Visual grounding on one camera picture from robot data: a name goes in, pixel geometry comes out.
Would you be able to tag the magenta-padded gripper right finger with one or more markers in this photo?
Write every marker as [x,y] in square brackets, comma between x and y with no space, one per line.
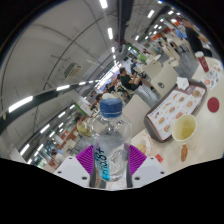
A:
[137,160]

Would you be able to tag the group of beige chairs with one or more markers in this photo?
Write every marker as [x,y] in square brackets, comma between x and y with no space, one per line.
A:
[151,68]

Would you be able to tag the printed paper tray liner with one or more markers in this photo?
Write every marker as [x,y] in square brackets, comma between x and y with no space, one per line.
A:
[173,110]

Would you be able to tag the ceiling air conditioner unit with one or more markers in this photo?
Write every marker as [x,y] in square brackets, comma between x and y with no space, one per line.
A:
[72,70]

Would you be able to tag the small red sauce packet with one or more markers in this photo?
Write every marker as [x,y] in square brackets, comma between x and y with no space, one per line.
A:
[159,158]

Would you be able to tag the clear blue-capped water bottle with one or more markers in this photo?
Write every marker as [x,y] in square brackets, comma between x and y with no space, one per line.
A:
[110,140]

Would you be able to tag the colourful printed flyer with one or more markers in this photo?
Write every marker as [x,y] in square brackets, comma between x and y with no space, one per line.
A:
[211,78]

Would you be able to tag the flat round red coaster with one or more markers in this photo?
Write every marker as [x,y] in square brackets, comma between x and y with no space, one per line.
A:
[213,104]

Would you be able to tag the group of ceiling lights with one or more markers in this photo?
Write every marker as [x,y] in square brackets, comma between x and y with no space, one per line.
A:
[20,103]

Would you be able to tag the beige chair with round hole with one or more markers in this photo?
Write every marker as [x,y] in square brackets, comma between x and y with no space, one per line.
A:
[136,111]
[168,81]

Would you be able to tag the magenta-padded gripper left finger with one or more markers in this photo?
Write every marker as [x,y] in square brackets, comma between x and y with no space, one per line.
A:
[85,160]

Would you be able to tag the crumpled white napkin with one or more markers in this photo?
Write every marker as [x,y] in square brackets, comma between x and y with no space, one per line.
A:
[182,83]

